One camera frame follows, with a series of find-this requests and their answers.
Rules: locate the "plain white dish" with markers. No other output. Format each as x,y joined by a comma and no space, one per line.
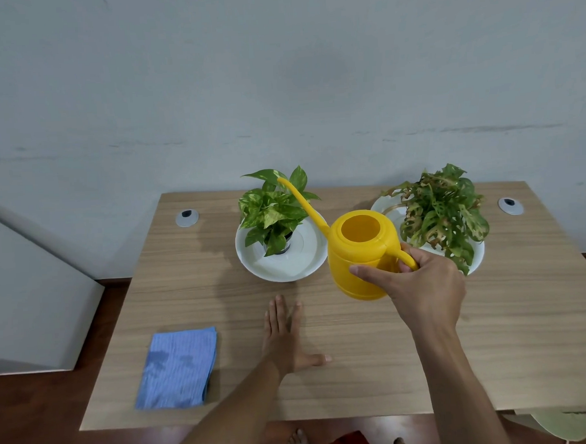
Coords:
295,265

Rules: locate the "person's left forearm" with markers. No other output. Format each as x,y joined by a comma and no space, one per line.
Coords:
234,420

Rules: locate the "green pothos plant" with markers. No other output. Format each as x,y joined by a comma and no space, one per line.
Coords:
268,211

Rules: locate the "yellow watering can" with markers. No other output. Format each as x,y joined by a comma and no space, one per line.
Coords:
353,275

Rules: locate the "person's right forearm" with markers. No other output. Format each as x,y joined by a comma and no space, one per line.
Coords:
460,396

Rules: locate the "holey-leaf monstera plant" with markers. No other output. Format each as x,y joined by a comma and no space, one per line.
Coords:
443,213

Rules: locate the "person's left hand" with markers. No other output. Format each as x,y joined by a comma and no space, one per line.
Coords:
281,346

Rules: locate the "blue cleaning cloth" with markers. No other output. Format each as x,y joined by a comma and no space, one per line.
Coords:
176,370

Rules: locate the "person's right hand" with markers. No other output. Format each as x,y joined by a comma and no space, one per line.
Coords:
427,296

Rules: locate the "white flat panel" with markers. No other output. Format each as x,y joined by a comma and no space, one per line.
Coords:
30,298

